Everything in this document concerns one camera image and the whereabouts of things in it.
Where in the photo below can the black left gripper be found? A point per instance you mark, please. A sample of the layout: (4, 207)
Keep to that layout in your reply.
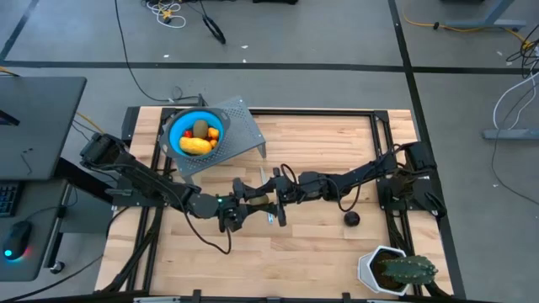
(231, 208)

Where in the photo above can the grey perforated metal stand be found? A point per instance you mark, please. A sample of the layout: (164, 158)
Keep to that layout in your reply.
(248, 134)

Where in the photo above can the blue collapsible colander bowl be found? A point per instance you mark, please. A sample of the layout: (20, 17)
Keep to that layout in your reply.
(174, 134)

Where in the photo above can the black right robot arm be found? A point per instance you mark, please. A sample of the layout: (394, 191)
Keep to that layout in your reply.
(362, 177)

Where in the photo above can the black caster wheel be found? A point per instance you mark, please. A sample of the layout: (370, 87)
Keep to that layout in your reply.
(58, 267)

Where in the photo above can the black monitor stand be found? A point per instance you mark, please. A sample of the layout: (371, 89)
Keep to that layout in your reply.
(8, 118)

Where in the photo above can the grey desk foot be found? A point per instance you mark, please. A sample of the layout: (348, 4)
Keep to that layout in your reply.
(509, 134)

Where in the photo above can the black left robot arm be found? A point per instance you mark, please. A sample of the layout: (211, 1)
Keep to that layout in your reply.
(143, 181)

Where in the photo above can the black keyboard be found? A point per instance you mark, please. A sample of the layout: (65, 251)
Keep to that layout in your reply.
(8, 200)

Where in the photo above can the black aluminium extrusion frame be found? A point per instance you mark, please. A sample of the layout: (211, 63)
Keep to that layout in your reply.
(320, 112)

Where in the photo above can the green cactus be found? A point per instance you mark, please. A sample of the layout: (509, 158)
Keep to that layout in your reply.
(408, 270)

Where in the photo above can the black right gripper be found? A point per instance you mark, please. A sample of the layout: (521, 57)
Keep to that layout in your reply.
(290, 189)

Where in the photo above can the white hexagonal plant pot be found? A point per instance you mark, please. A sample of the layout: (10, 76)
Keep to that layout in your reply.
(364, 269)

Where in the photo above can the wooden desk grey legs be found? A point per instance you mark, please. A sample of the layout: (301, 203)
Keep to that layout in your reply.
(484, 23)

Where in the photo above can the grey desk top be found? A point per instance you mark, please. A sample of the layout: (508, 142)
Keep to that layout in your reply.
(42, 126)

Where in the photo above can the grey keyboard tray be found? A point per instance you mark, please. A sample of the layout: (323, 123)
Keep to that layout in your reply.
(42, 210)

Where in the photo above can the black round fruit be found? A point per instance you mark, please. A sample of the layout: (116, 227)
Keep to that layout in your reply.
(351, 219)

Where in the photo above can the black computer mouse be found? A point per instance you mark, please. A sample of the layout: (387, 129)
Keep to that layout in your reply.
(17, 237)

